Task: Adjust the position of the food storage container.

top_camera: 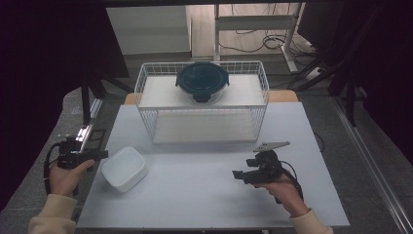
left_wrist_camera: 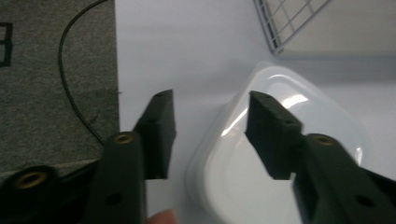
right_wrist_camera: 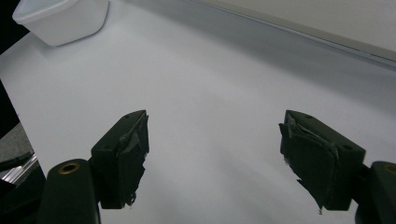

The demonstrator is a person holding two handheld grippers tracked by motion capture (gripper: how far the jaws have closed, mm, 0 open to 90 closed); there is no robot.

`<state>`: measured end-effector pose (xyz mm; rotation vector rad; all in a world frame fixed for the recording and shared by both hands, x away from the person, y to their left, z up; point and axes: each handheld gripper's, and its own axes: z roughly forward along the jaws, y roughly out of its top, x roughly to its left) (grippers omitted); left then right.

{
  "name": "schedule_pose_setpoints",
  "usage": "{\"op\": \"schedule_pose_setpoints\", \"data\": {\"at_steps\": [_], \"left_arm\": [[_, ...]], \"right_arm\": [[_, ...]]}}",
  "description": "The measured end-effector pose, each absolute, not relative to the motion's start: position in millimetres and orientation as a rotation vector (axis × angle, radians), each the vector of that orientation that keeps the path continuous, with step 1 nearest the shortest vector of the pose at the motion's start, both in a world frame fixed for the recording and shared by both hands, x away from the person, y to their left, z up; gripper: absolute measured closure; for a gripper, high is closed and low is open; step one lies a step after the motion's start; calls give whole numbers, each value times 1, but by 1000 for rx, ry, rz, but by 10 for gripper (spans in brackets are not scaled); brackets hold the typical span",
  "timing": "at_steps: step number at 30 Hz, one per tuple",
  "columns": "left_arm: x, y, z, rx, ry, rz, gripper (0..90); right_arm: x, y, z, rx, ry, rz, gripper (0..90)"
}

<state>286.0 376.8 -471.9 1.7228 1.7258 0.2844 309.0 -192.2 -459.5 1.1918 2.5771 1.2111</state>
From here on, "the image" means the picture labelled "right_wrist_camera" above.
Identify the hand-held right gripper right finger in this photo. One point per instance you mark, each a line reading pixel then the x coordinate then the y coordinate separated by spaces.
pixel 317 165

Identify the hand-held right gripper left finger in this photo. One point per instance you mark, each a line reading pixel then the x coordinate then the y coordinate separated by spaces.
pixel 120 161

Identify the aluminium floor rail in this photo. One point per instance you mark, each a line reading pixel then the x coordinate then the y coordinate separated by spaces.
pixel 18 171

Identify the translucent white plastic container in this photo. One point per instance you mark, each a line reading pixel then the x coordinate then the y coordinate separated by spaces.
pixel 62 21

